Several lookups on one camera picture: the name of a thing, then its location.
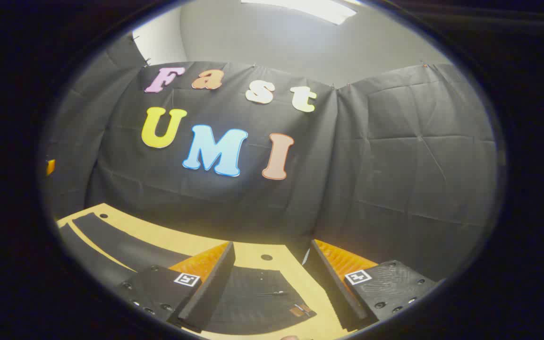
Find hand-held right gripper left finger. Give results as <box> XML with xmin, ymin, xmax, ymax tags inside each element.
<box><xmin>115</xmin><ymin>241</ymin><xmax>236</xmax><ymax>334</ymax></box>

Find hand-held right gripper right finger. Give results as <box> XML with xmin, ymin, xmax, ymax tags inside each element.
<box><xmin>302</xmin><ymin>239</ymin><xmax>439</xmax><ymax>332</ymax></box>

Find dark grey jeans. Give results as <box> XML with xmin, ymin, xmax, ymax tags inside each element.
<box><xmin>58</xmin><ymin>212</ymin><xmax>318</xmax><ymax>337</ymax></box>

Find black backdrop cloth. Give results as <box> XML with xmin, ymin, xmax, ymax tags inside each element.
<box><xmin>42</xmin><ymin>35</ymin><xmax>499</xmax><ymax>284</ymax></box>

